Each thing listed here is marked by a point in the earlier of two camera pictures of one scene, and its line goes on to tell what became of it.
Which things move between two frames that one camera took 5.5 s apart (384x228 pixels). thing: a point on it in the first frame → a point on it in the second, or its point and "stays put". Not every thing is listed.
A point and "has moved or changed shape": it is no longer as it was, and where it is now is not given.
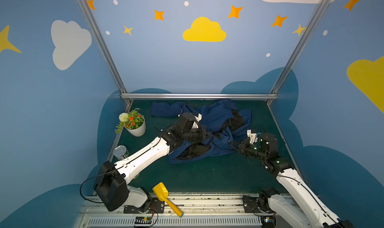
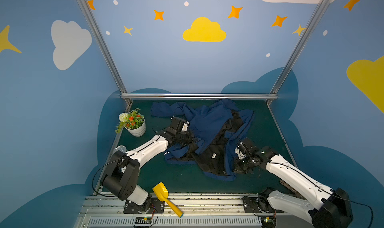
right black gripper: (240, 147) → (243, 162)
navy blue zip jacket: (219, 116) has moved or changed shape
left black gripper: (204, 133) → (186, 138)
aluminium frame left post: (101, 43) stays put
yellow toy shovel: (162, 193) stays put
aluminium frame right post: (301, 43) stays put
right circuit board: (268, 221) stays put
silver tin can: (121, 152) stays put
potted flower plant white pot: (133, 122) stays put
